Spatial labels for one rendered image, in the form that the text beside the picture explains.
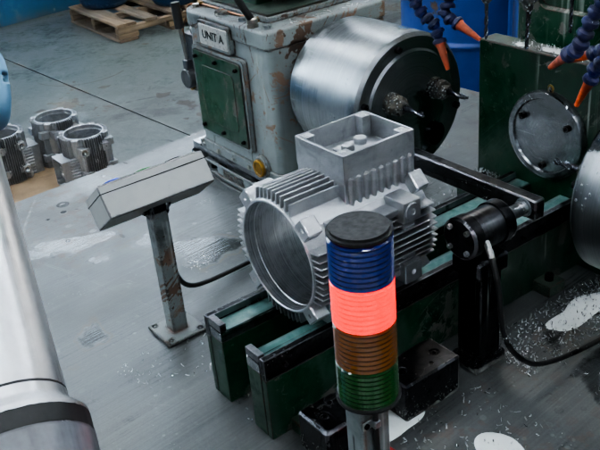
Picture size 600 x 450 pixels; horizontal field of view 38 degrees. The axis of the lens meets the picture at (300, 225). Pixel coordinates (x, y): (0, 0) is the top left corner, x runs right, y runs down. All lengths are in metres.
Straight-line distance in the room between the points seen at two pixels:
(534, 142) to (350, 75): 0.32
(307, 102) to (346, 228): 0.78
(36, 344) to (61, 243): 1.12
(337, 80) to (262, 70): 0.19
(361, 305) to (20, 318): 0.30
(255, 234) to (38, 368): 0.64
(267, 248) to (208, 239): 0.44
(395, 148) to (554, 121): 0.38
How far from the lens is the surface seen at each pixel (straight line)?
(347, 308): 0.78
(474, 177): 1.27
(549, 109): 1.43
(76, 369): 1.37
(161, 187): 1.25
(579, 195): 1.15
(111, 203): 1.22
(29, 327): 0.61
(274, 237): 1.21
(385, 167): 1.13
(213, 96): 1.75
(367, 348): 0.80
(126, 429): 1.23
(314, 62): 1.52
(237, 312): 1.20
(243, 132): 1.70
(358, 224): 0.76
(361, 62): 1.44
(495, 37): 1.50
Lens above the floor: 1.58
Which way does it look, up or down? 28 degrees down
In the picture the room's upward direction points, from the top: 5 degrees counter-clockwise
